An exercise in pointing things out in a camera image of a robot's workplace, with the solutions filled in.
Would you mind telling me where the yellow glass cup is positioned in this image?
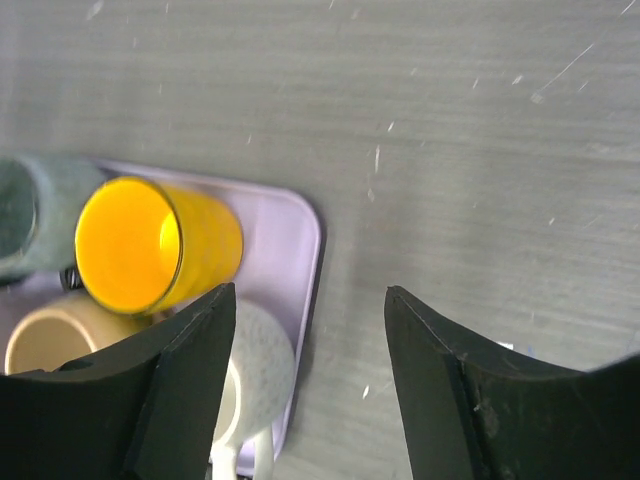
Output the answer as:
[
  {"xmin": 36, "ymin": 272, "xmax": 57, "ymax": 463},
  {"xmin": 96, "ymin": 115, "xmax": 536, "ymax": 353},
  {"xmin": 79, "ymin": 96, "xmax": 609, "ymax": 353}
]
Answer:
[{"xmin": 74, "ymin": 176, "xmax": 244, "ymax": 315}]

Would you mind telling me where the white speckled ceramic mug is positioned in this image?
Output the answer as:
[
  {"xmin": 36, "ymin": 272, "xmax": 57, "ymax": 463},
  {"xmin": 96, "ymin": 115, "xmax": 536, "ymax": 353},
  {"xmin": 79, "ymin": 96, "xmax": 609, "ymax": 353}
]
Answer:
[{"xmin": 209, "ymin": 299, "xmax": 295, "ymax": 479}]

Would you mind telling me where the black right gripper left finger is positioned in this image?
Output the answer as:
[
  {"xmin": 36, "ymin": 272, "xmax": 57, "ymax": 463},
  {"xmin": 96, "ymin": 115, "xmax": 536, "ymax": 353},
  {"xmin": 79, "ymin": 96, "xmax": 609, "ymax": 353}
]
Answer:
[{"xmin": 1, "ymin": 283, "xmax": 236, "ymax": 479}]

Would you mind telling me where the beige ceramic mug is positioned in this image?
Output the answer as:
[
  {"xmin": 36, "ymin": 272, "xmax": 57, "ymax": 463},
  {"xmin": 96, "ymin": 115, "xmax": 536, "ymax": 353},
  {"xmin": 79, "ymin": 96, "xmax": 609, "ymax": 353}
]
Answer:
[{"xmin": 4, "ymin": 291, "xmax": 175, "ymax": 375}]

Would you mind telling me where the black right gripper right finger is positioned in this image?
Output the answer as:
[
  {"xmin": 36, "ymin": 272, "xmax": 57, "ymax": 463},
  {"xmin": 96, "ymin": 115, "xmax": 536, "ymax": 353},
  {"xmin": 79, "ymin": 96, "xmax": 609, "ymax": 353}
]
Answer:
[{"xmin": 384, "ymin": 286, "xmax": 639, "ymax": 479}]

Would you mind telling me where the lavender plastic tray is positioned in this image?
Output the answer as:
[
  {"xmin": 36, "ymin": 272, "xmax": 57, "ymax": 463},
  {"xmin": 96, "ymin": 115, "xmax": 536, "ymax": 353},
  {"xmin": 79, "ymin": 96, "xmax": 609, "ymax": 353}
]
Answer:
[{"xmin": 0, "ymin": 156, "xmax": 327, "ymax": 477}]

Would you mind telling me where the grey ceramic mug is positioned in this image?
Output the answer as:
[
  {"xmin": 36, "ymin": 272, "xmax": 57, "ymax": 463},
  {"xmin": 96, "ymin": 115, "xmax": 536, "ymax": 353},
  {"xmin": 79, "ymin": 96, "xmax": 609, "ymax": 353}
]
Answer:
[{"xmin": 1, "ymin": 154, "xmax": 107, "ymax": 285}]

